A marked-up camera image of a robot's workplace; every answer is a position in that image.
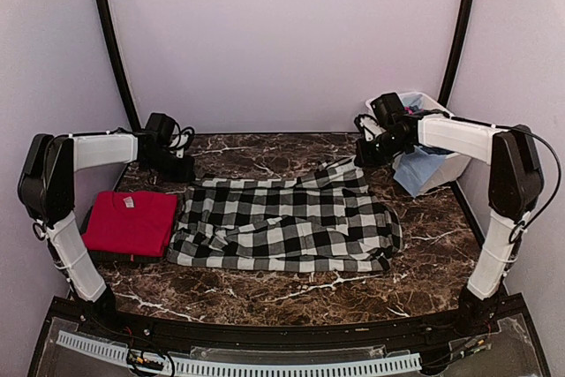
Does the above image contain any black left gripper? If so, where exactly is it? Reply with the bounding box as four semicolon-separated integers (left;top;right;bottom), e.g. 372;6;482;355
143;147;196;183

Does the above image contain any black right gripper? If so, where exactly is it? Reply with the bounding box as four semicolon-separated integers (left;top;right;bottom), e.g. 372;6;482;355
354;130;409;167

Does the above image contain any black white plaid shirt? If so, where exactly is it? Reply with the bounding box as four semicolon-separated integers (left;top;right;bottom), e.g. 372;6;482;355
167;157;403;273

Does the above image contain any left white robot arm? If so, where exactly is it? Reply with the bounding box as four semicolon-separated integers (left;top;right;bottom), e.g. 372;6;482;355
18;131;194;304

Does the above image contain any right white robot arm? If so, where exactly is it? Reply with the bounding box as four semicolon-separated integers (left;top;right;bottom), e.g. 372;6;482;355
354;109;545;302

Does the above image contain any white plastic laundry bin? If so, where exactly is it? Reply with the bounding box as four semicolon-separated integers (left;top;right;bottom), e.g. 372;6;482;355
354;92;471;184

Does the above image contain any light blue cloth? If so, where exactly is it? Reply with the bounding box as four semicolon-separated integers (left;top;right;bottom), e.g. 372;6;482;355
392;147;449;198

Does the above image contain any folded red t-shirt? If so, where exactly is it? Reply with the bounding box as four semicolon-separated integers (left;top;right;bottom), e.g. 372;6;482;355
82;191;177;258

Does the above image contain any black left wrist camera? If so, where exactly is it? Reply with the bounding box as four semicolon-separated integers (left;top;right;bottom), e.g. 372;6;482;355
144;112;179;147

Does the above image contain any right black frame post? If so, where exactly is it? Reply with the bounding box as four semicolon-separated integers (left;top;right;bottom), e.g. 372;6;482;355
438;0;473;107

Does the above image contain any black frame post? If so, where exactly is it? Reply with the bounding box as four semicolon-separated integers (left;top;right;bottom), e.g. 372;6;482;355
438;0;473;107
95;0;141;132

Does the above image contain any white slotted cable duct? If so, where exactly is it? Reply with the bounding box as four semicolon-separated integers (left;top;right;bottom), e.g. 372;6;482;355
56;330;422;377

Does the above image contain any black front rail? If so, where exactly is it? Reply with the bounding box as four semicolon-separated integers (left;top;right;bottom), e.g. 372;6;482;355
63;304;466;351

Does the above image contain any left black frame post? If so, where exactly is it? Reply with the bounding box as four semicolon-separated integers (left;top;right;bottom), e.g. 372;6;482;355
95;0;141;132

